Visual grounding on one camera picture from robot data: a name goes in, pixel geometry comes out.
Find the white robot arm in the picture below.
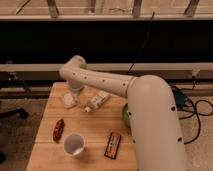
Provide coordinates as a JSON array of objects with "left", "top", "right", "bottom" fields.
[{"left": 59, "top": 55, "right": 189, "bottom": 171}]

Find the white tube bottle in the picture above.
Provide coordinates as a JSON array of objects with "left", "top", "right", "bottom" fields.
[{"left": 84, "top": 91, "right": 110, "bottom": 112}]

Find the black hanging cable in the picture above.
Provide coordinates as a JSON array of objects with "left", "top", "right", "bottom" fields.
[{"left": 126, "top": 11, "right": 156, "bottom": 75}]

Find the white sponge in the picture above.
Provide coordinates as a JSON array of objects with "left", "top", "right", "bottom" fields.
[{"left": 62, "top": 93, "right": 77, "bottom": 109}]

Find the red snack bar wrapper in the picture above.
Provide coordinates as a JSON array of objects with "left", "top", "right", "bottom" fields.
[{"left": 104, "top": 132, "right": 121, "bottom": 159}]

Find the black power cable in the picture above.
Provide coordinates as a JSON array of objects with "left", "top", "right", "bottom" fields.
[{"left": 169, "top": 83, "right": 213, "bottom": 145}]

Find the black office chair base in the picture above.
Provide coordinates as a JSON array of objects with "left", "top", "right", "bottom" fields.
[{"left": 0, "top": 108, "right": 29, "bottom": 119}]

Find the dark red oblong object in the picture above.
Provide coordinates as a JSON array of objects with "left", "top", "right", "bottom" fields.
[{"left": 53, "top": 119, "right": 65, "bottom": 141}]

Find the green ceramic bowl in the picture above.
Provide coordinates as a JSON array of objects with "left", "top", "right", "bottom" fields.
[{"left": 122, "top": 103, "right": 130, "bottom": 128}]

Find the blue power adapter box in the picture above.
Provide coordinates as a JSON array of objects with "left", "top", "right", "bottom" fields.
[{"left": 173, "top": 91, "right": 186, "bottom": 107}]

